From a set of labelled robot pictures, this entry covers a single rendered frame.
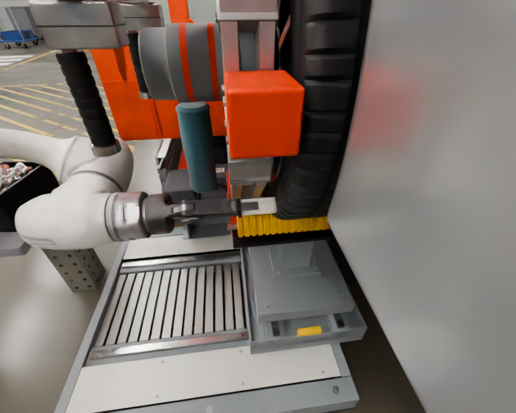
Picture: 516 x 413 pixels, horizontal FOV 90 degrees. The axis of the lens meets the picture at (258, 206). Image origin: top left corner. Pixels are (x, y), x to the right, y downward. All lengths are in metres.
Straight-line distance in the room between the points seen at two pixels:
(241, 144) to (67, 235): 0.35
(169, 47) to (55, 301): 1.11
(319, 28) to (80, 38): 0.30
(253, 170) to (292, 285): 0.57
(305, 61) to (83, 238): 0.43
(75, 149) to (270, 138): 0.44
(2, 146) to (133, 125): 0.57
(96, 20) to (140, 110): 0.70
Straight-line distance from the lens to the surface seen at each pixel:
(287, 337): 0.87
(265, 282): 0.89
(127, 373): 1.00
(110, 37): 0.44
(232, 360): 0.94
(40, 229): 0.55
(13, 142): 0.66
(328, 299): 0.88
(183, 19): 2.98
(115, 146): 0.50
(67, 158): 0.63
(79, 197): 0.53
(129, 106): 1.13
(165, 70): 0.56
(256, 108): 0.26
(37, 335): 1.32
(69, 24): 0.45
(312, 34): 0.31
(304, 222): 0.65
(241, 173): 0.39
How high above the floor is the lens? 0.94
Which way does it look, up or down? 37 degrees down
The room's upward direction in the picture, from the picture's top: straight up
